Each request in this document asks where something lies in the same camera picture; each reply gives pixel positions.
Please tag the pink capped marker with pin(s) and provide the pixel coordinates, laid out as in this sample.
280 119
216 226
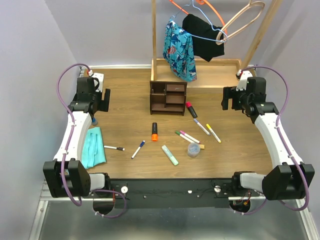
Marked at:
190 137

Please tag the black garment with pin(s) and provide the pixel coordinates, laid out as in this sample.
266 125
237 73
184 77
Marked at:
206 49

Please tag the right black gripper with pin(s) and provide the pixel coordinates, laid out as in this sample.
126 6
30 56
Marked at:
229 92

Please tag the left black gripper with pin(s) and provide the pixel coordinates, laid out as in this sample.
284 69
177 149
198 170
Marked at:
104 104

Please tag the brown wooden desk organizer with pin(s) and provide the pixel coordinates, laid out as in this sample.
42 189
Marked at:
167 97

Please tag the pink black highlighter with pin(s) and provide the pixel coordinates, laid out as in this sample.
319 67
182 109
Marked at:
191 109

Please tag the wooden clothes rack tray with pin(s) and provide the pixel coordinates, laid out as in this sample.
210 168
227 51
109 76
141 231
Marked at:
220 72

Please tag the blue capped white marker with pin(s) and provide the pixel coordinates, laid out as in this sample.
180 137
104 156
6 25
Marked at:
138 149

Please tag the green capped marker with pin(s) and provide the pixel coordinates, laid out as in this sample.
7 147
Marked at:
184 137

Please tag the orange black highlighter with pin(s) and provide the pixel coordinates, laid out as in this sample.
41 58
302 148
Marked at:
154 132

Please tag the blue patterned shorts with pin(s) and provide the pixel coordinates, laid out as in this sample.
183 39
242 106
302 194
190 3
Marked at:
178 51

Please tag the black capped white marker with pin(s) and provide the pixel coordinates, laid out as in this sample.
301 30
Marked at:
114 148

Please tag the mint green highlighter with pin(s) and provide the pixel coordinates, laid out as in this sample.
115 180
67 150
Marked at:
170 155

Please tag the light blue wire hanger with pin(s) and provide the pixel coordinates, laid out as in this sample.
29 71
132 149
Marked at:
199 28

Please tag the yellow capped marker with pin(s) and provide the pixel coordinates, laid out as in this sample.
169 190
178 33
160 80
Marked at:
213 133

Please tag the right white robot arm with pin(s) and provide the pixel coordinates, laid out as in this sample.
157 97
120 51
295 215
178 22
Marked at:
290 177

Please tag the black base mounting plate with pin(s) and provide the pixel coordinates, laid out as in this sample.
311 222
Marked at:
173 193

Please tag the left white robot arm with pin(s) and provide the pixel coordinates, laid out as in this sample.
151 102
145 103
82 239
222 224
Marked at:
66 169

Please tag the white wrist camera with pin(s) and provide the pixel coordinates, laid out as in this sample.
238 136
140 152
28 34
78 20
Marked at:
98 80
243 76

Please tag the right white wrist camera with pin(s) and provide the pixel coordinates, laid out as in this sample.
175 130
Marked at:
243 76

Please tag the blue cylindrical pin container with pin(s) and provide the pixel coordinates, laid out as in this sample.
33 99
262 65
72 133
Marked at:
94 122

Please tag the aluminium rail frame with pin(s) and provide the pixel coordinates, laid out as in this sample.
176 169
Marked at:
127 123

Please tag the clear round pin container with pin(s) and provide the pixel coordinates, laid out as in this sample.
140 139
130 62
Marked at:
193 150

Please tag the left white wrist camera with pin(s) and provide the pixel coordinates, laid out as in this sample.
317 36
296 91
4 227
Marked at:
98 80

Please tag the folded teal cloth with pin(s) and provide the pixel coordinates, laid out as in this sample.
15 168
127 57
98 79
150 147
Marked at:
93 152

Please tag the purple capped marker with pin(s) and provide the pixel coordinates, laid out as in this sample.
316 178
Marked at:
201 126

